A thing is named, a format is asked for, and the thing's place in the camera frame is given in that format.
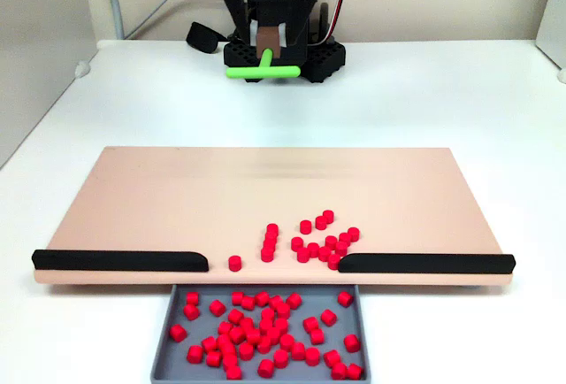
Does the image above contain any red white black servo cable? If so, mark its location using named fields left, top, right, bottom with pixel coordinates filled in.
left=316, top=0, right=348, bottom=47

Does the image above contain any black table clamp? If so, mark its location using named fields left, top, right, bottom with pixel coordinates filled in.
left=185, top=20, right=226, bottom=54

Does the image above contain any black foam rail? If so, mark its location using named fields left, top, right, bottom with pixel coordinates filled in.
left=338, top=252, right=516, bottom=275
left=31, top=249, right=210, bottom=273

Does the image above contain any green T-shaped pusher tool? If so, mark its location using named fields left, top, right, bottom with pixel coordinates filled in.
left=226, top=25, right=302, bottom=81

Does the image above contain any grey plastic tray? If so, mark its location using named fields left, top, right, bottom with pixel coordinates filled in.
left=149, top=284, right=372, bottom=381

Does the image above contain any white partition panel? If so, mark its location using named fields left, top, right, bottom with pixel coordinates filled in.
left=0, top=0, right=98, bottom=168
left=535, top=0, right=566, bottom=71

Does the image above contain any pink flat board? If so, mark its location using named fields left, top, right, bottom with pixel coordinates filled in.
left=33, top=146, right=516, bottom=288

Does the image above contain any thick grey cable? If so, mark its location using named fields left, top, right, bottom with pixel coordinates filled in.
left=96, top=0, right=126, bottom=41

